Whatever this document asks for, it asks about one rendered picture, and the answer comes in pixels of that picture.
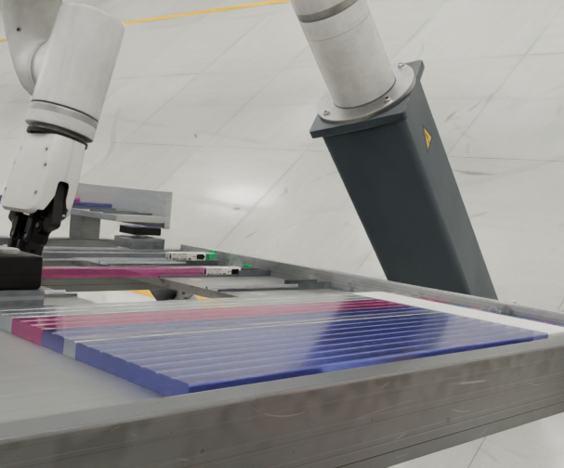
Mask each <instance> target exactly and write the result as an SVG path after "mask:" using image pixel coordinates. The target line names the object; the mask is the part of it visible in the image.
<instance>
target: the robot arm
mask: <svg viewBox="0 0 564 468"><path fill-rule="evenodd" d="M290 1H291V4H292V7H293V9H294V11H295V14H296V16H297V19H298V21H299V23H300V26H301V28H302V30H303V33H304V35H305V36H306V39H307V41H308V45H309V47H310V49H311V51H312V54H313V56H314V58H315V60H316V62H317V64H318V67H319V69H320V71H321V75H322V77H323V80H324V82H325V83H326V86H327V88H328V90H327V91H326V92H325V93H324V94H323V95H322V96H321V98H320V100H319V102H318V105H317V112H318V114H319V116H320V118H321V119H322V120H323V121H324V122H326V123H328V124H354V123H358V122H362V121H365V120H368V119H370V118H373V117H374V116H377V115H379V114H381V113H383V112H385V111H388V110H389V109H391V108H392V107H394V106H396V105H397V104H398V103H400V102H401V101H402V100H403V99H405V98H406V97H407V96H408V95H409V93H410V92H411V91H412V89H413V87H414V85H415V80H416V79H415V74H414V71H413V69H412V68H411V67H410V66H408V65H406V64H403V62H401V63H398V62H389V61H388V58H387V54H386V51H385V49H384V47H383V44H382V42H381V39H380V36H379V34H378V31H377V29H376V27H375V24H374V20H373V17H372V14H371V12H370V9H369V7H368V4H367V2H366V0H290ZM1 11H2V19H3V24H4V29H5V33H6V38H7V44H8V48H9V52H10V56H11V59H12V62H13V66H14V69H15V72H16V74H17V76H18V78H19V81H20V83H21V85H22V86H23V88H24V89H25V90H26V91H27V92H28V93H29V94H30V95H31V96H33V97H32V100H31V103H30V107H29V109H28V112H27V116H26V119H25V122H26V123H27V124H28V125H30V126H28V127H27V129H26V132H27V133H29V134H27V135H26V137H25V138H24V140H23V142H22V144H21V146H20V149H19V152H18V154H17V157H16V159H15V161H14V163H13V166H12V169H11V171H10V174H9V177H8V180H7V184H6V187H5V190H4V193H3V196H2V199H1V205H2V207H3V208H4V209H7V210H10V213H9V215H8V219H9V220H10V221H11V223H12V227H11V229H10V233H9V237H10V239H9V242H8V246H7V247H13V248H18V249H19V250H21V251H23V252H26V253H30V254H37V255H40V256H41V255H42V252H43V249H44V246H45V245H46V244H47V241H48V237H49V234H50V233H51V232H52V231H54V230H56V229H58V228H59V227H60V224H61V221H63V220H65V219H66V218H67V217H68V216H69V214H70V211H71V209H72V204H73V201H74V198H75V194H76V190H77V187H78V183H79V179H80V174H81V170H82V165H83V160H84V155H85V150H87V147H88V145H87V144H86V143H92V142H93V140H94V137H95V134H96V131H97V127H98V121H99V118H100V114H101V112H102V108H103V105H104V101H105V98H106V95H107V92H108V88H109V85H110V81H111V77H112V73H113V70H114V66H115V63H116V60H117V57H118V53H119V50H120V46H121V43H122V40H123V37H124V33H125V27H124V25H123V23H122V22H121V21H119V20H118V19H117V18H115V17H114V16H113V15H111V14H110V13H108V12H106V11H104V10H101V9H99V8H96V7H94V6H89V5H85V4H80V3H65V4H62V0H1ZM24 213H27V214H29V215H27V214H24ZM42 245H43V246H42Z"/></svg>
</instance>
